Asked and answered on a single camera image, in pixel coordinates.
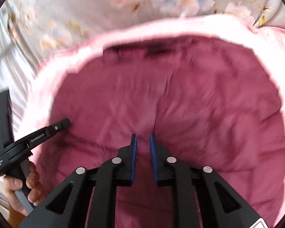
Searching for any pink towel with white bows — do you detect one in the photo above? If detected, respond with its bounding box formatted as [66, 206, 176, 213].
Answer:
[16, 14, 285, 225]

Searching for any maroon quilted puffer jacket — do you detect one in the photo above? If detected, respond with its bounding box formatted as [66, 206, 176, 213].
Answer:
[37, 36, 285, 227]

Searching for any person's left hand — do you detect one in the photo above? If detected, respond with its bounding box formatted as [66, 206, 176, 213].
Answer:
[2, 161, 46, 216]

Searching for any grey floral bed sheet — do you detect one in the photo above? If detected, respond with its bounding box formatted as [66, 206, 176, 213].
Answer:
[4, 0, 285, 60]

